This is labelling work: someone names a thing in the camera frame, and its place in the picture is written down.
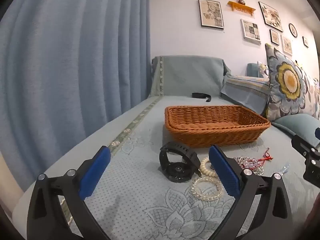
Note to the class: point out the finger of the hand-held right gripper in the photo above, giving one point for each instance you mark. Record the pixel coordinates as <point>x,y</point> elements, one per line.
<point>303,146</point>
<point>317,133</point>

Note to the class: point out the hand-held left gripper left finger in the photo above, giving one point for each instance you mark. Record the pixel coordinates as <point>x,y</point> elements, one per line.
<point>95,173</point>

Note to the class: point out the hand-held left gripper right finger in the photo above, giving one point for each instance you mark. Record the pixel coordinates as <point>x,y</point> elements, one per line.
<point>225,173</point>

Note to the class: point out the clear silver hair clip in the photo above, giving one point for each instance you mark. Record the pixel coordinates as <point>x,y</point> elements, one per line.
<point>285,169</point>

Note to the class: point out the black wrist watch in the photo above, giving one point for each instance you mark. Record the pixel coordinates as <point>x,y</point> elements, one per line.
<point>177,173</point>

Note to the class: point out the brown wicker basket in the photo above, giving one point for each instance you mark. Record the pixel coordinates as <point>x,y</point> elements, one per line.
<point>200,132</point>

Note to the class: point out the plain teal pillow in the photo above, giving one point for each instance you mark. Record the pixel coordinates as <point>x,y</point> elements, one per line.
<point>297,125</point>

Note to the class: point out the pale leaf print cushion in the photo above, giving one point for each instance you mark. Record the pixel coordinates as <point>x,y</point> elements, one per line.
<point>315,92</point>

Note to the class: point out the large floral cushion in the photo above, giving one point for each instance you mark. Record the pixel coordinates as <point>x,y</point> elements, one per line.
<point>287,80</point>

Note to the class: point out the striped teal pillow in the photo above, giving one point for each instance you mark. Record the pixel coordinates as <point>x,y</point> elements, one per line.
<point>245,90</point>

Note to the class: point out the small floral cushion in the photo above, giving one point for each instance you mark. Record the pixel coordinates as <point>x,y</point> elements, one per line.
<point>263,68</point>

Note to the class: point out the teal back cushion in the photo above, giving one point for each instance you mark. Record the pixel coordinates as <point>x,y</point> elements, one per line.
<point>252,70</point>

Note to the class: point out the blue curtain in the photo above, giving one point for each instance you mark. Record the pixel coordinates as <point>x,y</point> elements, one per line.
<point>75,55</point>

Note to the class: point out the tiny black picture frame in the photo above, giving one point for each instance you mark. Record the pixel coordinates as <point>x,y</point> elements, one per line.
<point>305,41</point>

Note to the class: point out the pale butterfly picture frame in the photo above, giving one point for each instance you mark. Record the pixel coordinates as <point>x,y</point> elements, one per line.
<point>287,45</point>

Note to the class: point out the narrow black picture frame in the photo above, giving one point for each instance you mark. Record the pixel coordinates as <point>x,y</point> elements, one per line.
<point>274,37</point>

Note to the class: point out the white picture frame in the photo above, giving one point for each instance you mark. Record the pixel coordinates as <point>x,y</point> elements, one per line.
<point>250,32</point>

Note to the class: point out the floral print picture frame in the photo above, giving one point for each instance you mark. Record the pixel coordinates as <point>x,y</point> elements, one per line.
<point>270,16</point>

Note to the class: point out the orange wall shelf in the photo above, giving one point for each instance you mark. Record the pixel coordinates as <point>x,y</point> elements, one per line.
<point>241,7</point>

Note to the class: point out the butterfly print picture frame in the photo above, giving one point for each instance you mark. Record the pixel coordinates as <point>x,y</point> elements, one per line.
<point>211,13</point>

